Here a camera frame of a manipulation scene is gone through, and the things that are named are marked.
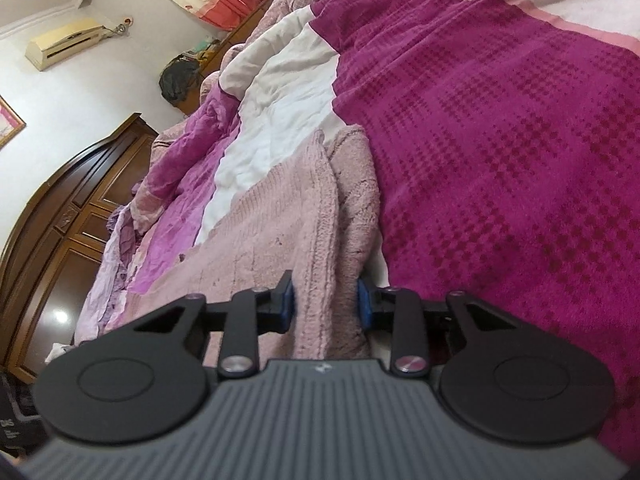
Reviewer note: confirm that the dark wooden bed headboard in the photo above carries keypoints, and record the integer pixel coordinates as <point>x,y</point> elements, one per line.
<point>60,240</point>

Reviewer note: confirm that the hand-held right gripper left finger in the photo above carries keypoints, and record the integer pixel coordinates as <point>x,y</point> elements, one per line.
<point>286,305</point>

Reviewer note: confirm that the pink patchwork quilt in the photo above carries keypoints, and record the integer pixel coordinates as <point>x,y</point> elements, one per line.
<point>280,120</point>

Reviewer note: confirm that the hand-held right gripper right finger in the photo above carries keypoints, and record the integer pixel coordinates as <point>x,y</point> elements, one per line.
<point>363,307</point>

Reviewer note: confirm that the dark grey bag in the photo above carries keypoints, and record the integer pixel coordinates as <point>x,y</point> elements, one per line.
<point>180,80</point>

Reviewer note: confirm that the pink knit sweater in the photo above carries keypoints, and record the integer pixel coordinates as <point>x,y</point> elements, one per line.
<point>280,220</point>

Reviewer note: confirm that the white crumpled cloth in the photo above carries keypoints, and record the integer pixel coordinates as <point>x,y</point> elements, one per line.
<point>60,350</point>

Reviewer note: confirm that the cream wall air conditioner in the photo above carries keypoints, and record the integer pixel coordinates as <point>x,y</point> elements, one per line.
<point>62,42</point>

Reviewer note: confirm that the purple and white pillow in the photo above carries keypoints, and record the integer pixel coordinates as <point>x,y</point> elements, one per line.
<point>107,280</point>

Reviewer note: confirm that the dark patterned cloth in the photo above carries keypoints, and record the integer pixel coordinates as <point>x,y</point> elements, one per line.
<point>17,410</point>

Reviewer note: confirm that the framed wall picture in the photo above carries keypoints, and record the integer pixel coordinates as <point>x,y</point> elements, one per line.
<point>9,122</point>

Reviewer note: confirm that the magenta checked towel blanket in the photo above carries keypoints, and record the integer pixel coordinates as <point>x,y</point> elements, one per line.
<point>490,135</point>

